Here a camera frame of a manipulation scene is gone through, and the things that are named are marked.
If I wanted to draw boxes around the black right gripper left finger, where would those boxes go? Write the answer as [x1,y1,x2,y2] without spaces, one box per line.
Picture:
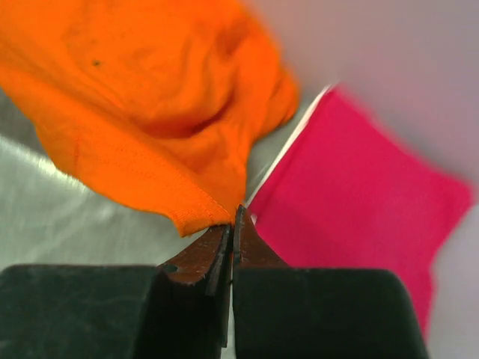
[1,225,231,358]

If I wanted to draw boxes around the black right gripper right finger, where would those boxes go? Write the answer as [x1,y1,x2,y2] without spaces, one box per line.
[232,206,428,358]

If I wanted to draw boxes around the orange t-shirt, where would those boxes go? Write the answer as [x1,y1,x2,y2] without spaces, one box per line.
[1,1,299,235]

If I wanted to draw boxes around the folded pink t-shirt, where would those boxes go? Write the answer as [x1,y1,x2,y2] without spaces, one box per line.
[248,87,473,333]

